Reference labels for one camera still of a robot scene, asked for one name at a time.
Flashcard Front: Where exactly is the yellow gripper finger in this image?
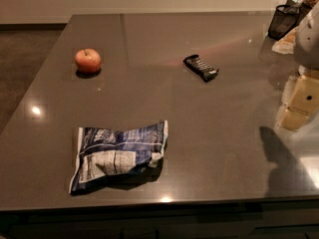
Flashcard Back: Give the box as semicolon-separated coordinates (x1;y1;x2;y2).
277;71;319;130

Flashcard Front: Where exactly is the black rxbar chocolate bar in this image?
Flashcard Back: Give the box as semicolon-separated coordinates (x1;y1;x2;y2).
183;55;218;83

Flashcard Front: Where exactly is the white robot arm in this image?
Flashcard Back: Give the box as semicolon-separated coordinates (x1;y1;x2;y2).
277;4;319;130

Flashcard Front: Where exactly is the pale packet near cup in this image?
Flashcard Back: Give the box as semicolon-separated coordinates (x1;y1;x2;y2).
272;28;297;55

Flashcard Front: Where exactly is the black mesh cup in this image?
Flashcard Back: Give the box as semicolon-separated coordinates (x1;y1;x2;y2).
268;5;300;40

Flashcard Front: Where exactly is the blue white chip bag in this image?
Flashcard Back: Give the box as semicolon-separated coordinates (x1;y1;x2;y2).
69;120;168;194

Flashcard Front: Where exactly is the red apple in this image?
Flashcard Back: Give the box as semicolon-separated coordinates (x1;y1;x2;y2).
75;49;102;75

